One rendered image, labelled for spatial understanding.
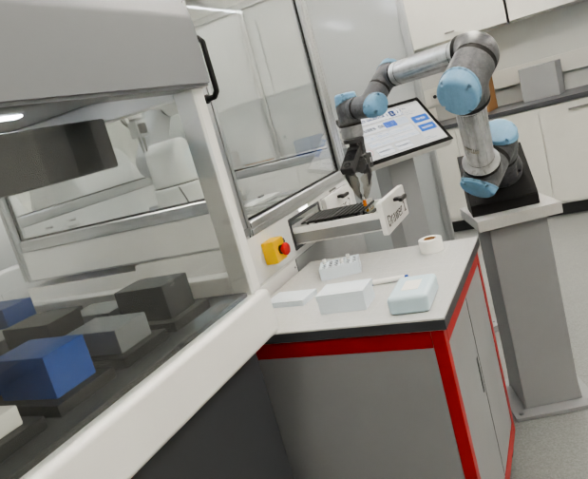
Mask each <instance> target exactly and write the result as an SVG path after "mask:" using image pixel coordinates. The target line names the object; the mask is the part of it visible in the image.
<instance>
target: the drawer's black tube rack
mask: <svg viewBox="0 0 588 479"><path fill-rule="evenodd" d="M363 206H364V204H363V203H362V202H360V203H356V204H350V205H345V206H340V207H335V208H331V209H326V210H321V211H318V212H316V213H315V214H313V215H312V216H310V217H309V218H307V219H306V220H304V221H302V222H301V224H306V223H307V225H309V223H312V222H314V223H319V222H325V221H330V220H340V219H345V218H350V217H356V216H361V215H366V214H371V213H374V212H375V211H377V210H376V208H374V209H373V210H372V211H371V212H370V213H367V212H365V210H364V211H363V212H362V213H361V214H357V215H355V214H354V213H355V212H356V211H358V210H359V209H360V208H361V207H363ZM314 223H313V224H314Z"/></svg>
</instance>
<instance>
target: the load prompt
mask: <svg viewBox="0 0 588 479"><path fill-rule="evenodd" d="M400 115H404V114H403V113H402V111H401V110H400V109H399V108H398V107H396V108H394V109H390V110H387V112H386V113H385V114H384V115H382V116H378V117H376V118H367V119H361V123H362V126H365V125H371V124H374V123H378V122H381V121H384V120H387V119H390V118H393V117H397V116H400Z"/></svg>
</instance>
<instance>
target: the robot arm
mask: <svg viewBox="0 0 588 479"><path fill-rule="evenodd" d="M499 59H500V50H499V47H498V44H497V42H496V41H495V39H494V38H493V37H492V36H490V35H489V34H487V33H485V32H482V31H476V30H475V31H468V32H465V33H462V34H459V35H456V36H454V37H453V38H452V39H451V41H450V42H448V43H445V44H443V45H440V46H438V47H435V48H431V49H428V50H425V51H422V52H420V53H417V54H414V55H411V56H409V57H407V58H404V59H401V60H399V61H397V60H395V59H392V58H391V59H390V58H386V59H384V60H383V61H382V63H381V64H380V65H379V66H378V68H377V69H376V71H375V73H374V75H373V76H372V78H371V80H370V82H369V84H368V86H367V87H366V89H365V91H364V92H363V94H362V95H361V96H356V94H355V92H354V91H350V92H346V93H341V94H338V95H335V97H334V102H335V109H336V113H337V118H338V122H339V126H340V130H341V131H340V133H341V135H342V139H343V140H344V141H343V143H344V144H349V145H350V147H348V149H347V152H346V155H345V158H344V161H343V162H342V165H341V168H340V171H341V173H342V175H345V177H346V180H347V182H348V183H349V185H350V187H351V188H352V190H353V192H354V193H355V194H356V196H357V197H358V198H359V199H360V200H362V194H361V192H360V181H359V179H358V177H356V174H355V173H358V172H360V173H361V174H363V173H364V174H363V176H362V177H361V178H360V179H361V182H362V183H363V189H364V197H365V199H367V198H368V196H369V194H370V188H371V186H372V181H371V176H372V171H371V167H373V161H372V156H371V152H366V147H365V142H364V136H363V135H364V131H363V126H362V123H361V119H367V118H376V117H378V116H382V115H384V114H385V113H386V112H387V110H388V104H389V102H388V99H387V97H388V96H389V93H390V91H391V90H392V88H393V87H394V86H399V85H402V84H405V83H409V82H412V81H415V80H418V79H422V78H425V77H427V76H431V75H434V74H437V73H440V72H445V73H444V74H443V75H442V77H441V79H440V81H439V85H438V86H437V91H436V93H437V99H438V101H439V103H440V105H441V106H445V107H446V108H445V110H447V111H448V112H450V113H453V114H455V115H456V119H457V123H458V127H459V131H460V135H461V139H462V143H463V148H464V152H465V155H464V157H463V160H462V166H463V170H464V175H463V177H462V178H461V181H460V186H461V187H462V188H463V190H464V191H465V192H467V193H469V194H471V195H473V196H476V197H480V198H490V197H493V196H494V195H495V193H496V192H497V190H498V189H499V188H503V187H507V186H510V185H512V184H514V183H515V182H517V181H518V180H519V178H520V177H521V175H522V160H521V158H520V156H519V155H518V138H519V132H518V129H517V127H516V126H515V124H513V123H512V122H510V121H508V120H504V119H496V120H493V121H489V120H488V114H487V108H486V107H487V106H488V104H489V102H490V89H489V81H490V78H491V76H492V74H493V72H494V70H495V68H496V66H497V64H498V63H499ZM370 158H371V161H370Z"/></svg>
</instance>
